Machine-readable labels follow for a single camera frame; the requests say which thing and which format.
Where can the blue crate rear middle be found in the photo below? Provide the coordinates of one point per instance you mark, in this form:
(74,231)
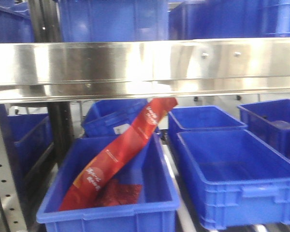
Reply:
(111,117)

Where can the blue crate rear right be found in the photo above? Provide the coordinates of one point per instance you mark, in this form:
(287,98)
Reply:
(200,118)

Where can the red snack bag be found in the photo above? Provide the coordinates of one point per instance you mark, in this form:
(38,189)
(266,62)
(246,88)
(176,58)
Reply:
(94,186)

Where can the blue crate with red bag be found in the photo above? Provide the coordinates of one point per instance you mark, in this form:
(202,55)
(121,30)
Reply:
(156,207)

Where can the blue crate upper middle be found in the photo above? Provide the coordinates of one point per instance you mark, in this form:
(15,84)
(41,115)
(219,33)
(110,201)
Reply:
(113,20)

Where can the blue crate lower left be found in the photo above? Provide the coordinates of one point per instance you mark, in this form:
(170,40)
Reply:
(32,135)

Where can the blue crate lower right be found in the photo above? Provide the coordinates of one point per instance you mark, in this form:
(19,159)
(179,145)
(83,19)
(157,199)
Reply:
(234,178)

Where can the blue crate upper right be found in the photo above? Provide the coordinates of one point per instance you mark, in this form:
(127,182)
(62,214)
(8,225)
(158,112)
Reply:
(215,19)

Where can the blue crate far right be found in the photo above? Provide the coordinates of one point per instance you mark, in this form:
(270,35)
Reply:
(270,121)

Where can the blue crate upper left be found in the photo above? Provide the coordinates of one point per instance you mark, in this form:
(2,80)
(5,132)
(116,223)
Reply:
(15,22)

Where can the perforated steel upright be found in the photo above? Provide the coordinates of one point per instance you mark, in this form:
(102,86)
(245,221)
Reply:
(11,194)

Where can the stainless steel shelf rail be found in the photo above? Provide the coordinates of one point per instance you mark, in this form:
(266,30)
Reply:
(53,72)

